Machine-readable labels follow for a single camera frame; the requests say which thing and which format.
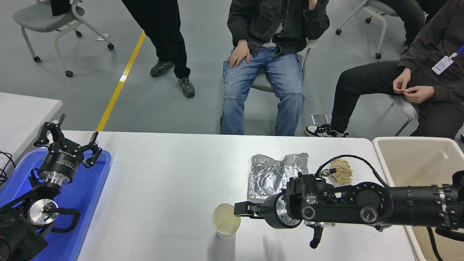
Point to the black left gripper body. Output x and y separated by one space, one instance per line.
59 161

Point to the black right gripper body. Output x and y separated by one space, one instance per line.
269 212

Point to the silver foil tray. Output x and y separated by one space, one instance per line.
264 174

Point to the shiny metal floor plate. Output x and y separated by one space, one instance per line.
320 119

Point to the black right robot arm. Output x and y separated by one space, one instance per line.
398 203

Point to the white paper cup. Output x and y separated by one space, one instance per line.
225 223

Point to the large pale plastic bin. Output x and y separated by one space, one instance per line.
417 163

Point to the person's hand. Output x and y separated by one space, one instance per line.
240 54
312 3
419 94
401 81

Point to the blue plastic tray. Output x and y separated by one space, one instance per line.
87 195

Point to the white seat chair black leg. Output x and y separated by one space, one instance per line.
406 107

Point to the tan paper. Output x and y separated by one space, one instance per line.
342 173

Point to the black garment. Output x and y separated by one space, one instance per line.
59 7

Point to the person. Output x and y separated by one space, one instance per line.
369 79
282 79
409 18
166 36

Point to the white side table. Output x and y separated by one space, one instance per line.
21 119

